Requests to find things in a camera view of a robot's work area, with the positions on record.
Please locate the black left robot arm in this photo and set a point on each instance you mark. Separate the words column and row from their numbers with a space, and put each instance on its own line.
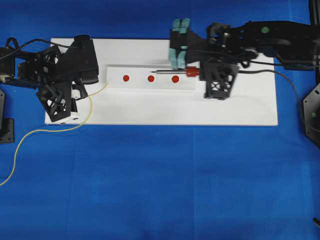
column 9, row 63

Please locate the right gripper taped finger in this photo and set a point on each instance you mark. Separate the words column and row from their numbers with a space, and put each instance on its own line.
column 185, row 46

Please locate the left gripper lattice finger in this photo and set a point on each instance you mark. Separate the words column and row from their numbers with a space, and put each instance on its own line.
column 59, row 99

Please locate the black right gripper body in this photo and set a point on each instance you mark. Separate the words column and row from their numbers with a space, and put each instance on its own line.
column 225, row 44

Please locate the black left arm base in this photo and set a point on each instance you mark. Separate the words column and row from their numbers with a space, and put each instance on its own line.
column 7, row 129

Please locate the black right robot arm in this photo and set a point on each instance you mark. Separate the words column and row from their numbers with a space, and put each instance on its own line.
column 295, row 45

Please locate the white foam base board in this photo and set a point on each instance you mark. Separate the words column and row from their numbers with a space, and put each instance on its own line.
column 252, row 102

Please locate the white raised foam block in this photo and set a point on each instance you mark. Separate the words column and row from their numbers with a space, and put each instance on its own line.
column 147, row 77

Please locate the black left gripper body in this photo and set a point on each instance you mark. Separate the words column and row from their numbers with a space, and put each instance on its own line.
column 39, row 67

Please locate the blue table cloth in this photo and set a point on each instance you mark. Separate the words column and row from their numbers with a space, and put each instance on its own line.
column 161, row 182

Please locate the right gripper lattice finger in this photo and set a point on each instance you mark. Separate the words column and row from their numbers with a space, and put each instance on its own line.
column 219, row 78

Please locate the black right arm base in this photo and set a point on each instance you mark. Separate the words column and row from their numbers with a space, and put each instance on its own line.
column 311, row 110

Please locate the left gripper solid finger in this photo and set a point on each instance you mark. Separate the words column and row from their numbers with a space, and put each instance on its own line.
column 79, row 61

